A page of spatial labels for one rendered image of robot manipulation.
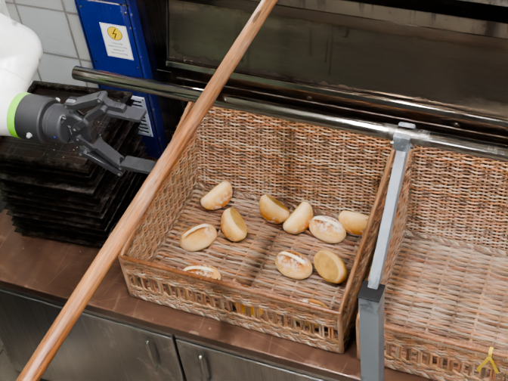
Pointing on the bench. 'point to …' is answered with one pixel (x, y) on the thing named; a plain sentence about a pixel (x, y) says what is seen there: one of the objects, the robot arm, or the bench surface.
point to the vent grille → (144, 117)
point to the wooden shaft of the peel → (141, 201)
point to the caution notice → (116, 41)
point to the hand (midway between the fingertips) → (144, 141)
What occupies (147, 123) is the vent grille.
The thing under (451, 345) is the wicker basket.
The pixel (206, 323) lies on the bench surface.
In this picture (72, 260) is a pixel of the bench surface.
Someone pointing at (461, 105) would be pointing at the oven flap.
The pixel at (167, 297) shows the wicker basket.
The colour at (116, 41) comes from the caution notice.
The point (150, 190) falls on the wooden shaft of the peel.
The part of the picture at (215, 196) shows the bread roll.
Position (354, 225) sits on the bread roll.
